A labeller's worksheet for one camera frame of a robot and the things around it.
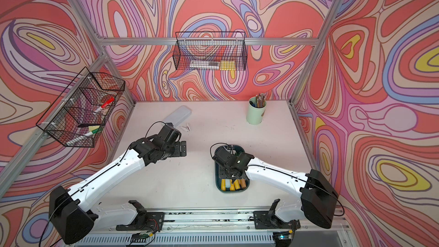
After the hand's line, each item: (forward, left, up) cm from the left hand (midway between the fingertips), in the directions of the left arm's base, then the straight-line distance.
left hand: (179, 148), depth 80 cm
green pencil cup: (+27, -41, -7) cm, 49 cm away
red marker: (+14, +32, +17) cm, 39 cm away
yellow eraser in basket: (+40, -23, +20) cm, 50 cm away
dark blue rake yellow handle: (-14, -25, -12) cm, 31 cm away
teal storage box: (+4, -29, -8) cm, 30 cm away
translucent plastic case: (+33, +9, -14) cm, 36 cm away
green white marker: (-1, +37, +12) cm, 39 cm away
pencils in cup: (+31, -43, +2) cm, 53 cm away
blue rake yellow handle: (-13, -27, -13) cm, 33 cm away
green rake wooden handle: (-13, -30, -9) cm, 34 cm away
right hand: (-10, -23, -9) cm, 26 cm away
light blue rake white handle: (-13, -21, -12) cm, 27 cm away
